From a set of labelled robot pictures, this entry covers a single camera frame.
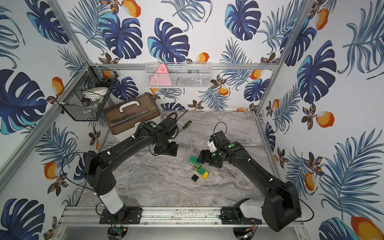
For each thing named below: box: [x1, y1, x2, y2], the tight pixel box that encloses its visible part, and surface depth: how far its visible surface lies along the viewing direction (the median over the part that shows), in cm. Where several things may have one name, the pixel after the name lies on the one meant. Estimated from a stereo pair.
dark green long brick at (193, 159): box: [189, 155, 201, 166], surface depth 81 cm
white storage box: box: [103, 93, 162, 144], surface depth 97 cm
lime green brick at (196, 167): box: [193, 163, 203, 171], surface depth 83 cm
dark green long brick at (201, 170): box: [196, 167, 207, 176], surface depth 86 cm
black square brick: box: [191, 174, 199, 183], surface depth 87 cm
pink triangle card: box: [148, 63, 172, 86], surface depth 92 cm
